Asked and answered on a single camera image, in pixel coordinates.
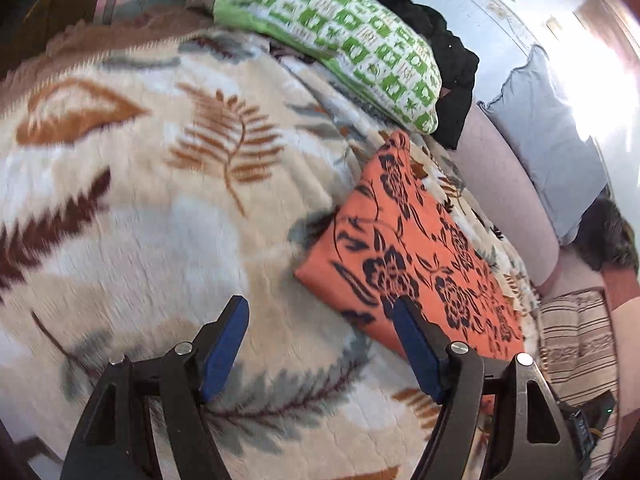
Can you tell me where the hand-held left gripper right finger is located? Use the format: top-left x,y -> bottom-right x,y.
392,297 -> 596,480

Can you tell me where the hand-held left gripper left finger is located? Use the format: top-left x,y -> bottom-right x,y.
60,295 -> 251,480

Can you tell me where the orange floral shirt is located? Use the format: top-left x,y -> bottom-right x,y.
294,130 -> 532,362

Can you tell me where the striped sofa cushion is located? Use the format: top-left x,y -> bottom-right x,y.
537,289 -> 622,480

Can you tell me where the pink sofa backrest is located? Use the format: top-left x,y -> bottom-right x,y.
537,247 -> 640,411

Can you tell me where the leaf print blanket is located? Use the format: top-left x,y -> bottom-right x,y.
0,30 -> 543,480

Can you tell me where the pink bolster cushion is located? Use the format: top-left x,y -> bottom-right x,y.
449,105 -> 562,287

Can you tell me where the dark fur trimmed garment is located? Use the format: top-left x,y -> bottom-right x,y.
570,197 -> 634,272

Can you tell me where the light blue pillow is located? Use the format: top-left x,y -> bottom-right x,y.
477,45 -> 614,244

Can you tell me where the black garment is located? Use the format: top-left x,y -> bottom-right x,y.
363,0 -> 480,150

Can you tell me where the brown quilted bedspread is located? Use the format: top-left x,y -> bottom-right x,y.
0,6 -> 218,103

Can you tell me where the green checked pillow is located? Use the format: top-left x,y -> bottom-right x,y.
212,0 -> 444,135

